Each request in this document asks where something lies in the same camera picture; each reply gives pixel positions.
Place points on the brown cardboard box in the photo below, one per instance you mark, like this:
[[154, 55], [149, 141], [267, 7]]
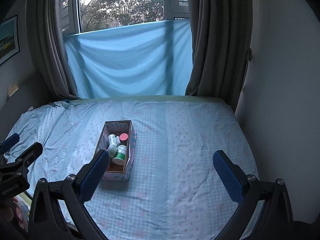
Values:
[[117, 172]]

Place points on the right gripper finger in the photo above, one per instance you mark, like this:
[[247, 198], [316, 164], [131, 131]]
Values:
[[46, 220], [247, 191]]

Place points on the dark grey left curtain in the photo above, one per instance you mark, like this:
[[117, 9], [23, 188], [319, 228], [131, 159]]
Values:
[[48, 54]]

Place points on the large white lid jar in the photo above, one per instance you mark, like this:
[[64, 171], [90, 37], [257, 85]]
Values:
[[112, 150]]

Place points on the green label white jar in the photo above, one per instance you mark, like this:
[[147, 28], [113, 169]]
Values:
[[119, 158]]

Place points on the framed wall picture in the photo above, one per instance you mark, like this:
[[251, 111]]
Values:
[[9, 43]]

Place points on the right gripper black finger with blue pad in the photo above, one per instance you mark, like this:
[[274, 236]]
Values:
[[8, 143]]

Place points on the window with trees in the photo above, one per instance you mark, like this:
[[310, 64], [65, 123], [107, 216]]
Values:
[[81, 16]]

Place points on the light blue hung cloth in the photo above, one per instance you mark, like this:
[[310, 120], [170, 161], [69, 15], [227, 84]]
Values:
[[143, 59]]

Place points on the dark grey curtain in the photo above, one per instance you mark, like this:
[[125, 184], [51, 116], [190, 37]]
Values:
[[48, 54], [221, 33]]

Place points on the dark grey right curtain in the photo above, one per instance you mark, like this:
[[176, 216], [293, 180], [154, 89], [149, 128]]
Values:
[[221, 33]]

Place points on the red lid jar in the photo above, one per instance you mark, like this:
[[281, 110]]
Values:
[[123, 137]]

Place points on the left hand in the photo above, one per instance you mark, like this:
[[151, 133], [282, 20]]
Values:
[[12, 212]]

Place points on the tall white supplement bottle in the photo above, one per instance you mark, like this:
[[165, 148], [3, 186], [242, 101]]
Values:
[[112, 139]]

